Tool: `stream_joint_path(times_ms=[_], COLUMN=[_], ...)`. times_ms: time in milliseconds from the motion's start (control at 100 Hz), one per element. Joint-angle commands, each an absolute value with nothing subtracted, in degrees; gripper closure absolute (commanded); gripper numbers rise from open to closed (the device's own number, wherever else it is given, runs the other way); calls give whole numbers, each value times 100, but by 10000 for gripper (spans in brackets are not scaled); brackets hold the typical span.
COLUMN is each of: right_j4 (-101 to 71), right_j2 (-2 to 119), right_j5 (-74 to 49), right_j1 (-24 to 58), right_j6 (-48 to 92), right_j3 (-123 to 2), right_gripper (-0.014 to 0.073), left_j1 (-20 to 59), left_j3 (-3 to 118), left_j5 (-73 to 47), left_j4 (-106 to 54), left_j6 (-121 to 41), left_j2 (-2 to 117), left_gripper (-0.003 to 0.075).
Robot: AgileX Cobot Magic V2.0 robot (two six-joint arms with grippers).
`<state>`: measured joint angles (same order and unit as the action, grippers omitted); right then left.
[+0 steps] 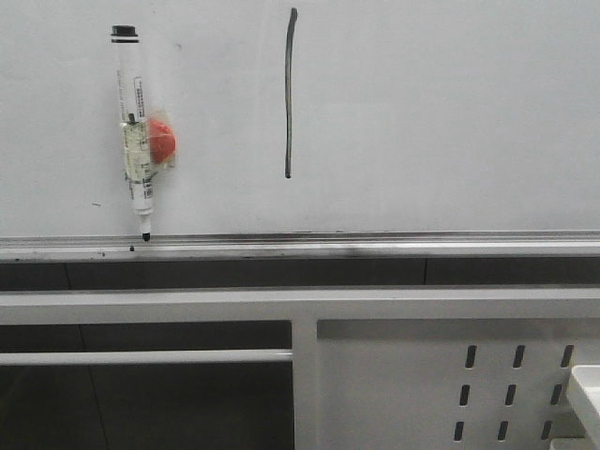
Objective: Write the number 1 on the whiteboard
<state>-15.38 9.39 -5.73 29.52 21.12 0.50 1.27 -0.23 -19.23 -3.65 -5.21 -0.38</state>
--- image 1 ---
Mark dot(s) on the large white whiteboard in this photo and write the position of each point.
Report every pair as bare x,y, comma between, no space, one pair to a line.
307,116

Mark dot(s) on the white plastic bin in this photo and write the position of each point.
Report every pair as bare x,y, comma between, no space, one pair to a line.
583,395

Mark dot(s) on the white metal pegboard frame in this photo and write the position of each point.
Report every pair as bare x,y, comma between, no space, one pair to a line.
485,368

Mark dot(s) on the aluminium whiteboard marker tray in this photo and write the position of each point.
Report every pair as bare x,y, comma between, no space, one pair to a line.
299,245

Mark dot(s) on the white whiteboard marker black cap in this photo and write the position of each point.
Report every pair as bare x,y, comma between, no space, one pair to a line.
139,168

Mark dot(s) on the red round magnet taped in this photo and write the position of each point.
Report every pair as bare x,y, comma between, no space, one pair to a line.
162,140

